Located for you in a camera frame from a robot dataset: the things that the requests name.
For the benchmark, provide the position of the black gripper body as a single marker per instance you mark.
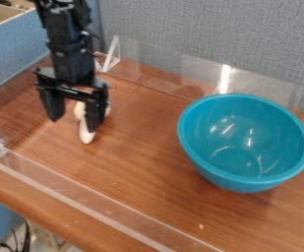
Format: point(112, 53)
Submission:
point(72, 75)

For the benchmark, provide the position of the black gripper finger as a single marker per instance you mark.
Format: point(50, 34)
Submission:
point(53, 102)
point(97, 105)

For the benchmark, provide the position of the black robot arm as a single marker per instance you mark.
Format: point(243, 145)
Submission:
point(65, 19)

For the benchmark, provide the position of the white toy mushroom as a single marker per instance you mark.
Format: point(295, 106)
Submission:
point(85, 135)

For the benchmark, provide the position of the blue plastic bowl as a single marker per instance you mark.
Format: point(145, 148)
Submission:
point(244, 141)

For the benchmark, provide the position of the wooden shelf box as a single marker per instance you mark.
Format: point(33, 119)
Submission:
point(14, 8)

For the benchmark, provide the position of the clear acrylic barrier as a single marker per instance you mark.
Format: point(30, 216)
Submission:
point(117, 190)

